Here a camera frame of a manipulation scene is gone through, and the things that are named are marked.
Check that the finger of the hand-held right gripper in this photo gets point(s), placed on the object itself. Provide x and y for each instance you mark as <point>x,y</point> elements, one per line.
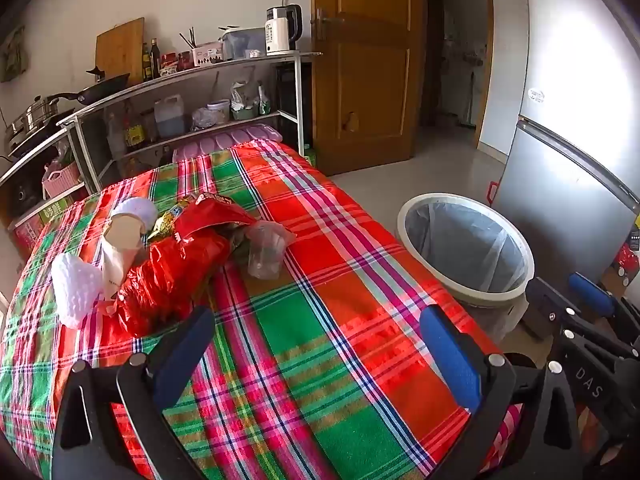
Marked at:
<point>547,305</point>
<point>592,295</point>

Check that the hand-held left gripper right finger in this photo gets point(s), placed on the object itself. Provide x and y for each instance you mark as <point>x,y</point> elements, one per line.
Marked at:
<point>450,355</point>

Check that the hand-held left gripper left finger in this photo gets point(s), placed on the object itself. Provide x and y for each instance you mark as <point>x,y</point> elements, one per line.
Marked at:
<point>185,355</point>

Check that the red plastic bag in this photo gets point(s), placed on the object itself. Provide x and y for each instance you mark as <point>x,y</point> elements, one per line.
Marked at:
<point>170,280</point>

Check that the white round trash bin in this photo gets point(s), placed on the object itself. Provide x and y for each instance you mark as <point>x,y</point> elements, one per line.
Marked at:
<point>465,255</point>

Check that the clear plastic cup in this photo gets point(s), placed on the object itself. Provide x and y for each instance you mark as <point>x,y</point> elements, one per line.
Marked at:
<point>267,255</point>

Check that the gold snack wrapper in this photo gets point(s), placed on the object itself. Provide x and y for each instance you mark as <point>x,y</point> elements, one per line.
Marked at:
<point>167,222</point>

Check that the red snack packet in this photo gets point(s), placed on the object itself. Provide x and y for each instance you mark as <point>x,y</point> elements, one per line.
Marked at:
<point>215,212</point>

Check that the red bag beside refrigerator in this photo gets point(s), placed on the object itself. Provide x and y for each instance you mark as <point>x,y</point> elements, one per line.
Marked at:
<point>627,260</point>

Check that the silver refrigerator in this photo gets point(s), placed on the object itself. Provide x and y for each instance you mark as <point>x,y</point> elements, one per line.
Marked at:
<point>565,185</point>

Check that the red green plaid cloth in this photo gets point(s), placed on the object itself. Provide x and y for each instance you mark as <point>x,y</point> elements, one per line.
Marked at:
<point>325,310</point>

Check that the green red cardboard box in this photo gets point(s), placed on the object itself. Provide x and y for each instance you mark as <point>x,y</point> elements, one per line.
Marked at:
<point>40,220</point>

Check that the pink woven basket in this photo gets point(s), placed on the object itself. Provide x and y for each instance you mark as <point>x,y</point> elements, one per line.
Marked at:
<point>60,180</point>

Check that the pink lid storage box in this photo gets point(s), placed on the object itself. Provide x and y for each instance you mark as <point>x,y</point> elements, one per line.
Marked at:
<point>225,142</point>

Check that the black rice cooker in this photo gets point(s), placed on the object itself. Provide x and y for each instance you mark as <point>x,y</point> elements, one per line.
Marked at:
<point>22,197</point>

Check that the yellow label sauce bottle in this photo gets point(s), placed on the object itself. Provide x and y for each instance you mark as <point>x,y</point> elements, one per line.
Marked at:
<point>135,132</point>

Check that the clear plastic bottle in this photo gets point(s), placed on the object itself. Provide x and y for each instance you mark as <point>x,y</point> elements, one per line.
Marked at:
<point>115,135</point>

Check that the green plastic bottle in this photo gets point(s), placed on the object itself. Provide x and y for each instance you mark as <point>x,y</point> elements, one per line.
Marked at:
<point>310,156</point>

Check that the crumpled clear plastic bag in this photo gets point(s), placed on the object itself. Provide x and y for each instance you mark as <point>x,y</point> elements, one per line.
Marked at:
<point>202,120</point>

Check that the plastic jug dark liquid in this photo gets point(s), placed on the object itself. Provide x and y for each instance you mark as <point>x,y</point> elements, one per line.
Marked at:
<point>170,117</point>

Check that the white lidded container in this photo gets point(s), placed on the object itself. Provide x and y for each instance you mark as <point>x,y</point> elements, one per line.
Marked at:
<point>218,112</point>

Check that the low white shelf unit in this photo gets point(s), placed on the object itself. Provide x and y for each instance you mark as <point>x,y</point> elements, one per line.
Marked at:
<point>30,160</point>

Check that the black induction cooker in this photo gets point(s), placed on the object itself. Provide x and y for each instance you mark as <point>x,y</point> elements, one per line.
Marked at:
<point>45,142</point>

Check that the green bowl with bags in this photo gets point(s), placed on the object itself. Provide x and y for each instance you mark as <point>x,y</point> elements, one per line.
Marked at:
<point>244,105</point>

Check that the green packet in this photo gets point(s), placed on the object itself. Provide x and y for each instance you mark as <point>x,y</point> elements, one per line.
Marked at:
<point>263,102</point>

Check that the tall white metal rack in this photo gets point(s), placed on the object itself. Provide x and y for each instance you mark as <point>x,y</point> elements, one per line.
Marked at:
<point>298,110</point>

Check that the steel cooking pot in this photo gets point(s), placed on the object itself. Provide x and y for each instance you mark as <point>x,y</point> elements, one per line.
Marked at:
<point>32,120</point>

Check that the black frying pan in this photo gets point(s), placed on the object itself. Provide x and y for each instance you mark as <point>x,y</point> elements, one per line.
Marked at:
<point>107,85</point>

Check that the wooden door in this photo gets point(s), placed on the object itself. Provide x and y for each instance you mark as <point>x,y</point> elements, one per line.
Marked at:
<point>365,85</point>

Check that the red sauce jar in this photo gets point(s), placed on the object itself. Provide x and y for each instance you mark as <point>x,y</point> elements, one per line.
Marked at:
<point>169,63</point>
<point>185,60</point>

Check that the dark oil bottle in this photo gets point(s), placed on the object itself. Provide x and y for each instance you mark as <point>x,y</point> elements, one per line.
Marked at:
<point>155,60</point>
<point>146,65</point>

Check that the pink chopstick holder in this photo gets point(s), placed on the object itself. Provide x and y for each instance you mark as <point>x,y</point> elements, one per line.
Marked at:
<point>207,55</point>

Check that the wooden cutting board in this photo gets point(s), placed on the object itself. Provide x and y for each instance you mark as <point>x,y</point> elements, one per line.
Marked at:
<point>120,50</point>

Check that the dark chopsticks bundle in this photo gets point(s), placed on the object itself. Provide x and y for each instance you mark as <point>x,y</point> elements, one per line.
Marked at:
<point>191,40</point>

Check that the clear plastic storage container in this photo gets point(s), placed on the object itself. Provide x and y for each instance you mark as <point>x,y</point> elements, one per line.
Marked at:
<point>245,44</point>

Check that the white black electric kettle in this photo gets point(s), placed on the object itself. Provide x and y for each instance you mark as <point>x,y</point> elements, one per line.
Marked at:
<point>280,30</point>

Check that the hanging grey cloth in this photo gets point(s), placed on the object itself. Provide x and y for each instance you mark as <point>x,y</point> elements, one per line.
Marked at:
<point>12,55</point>

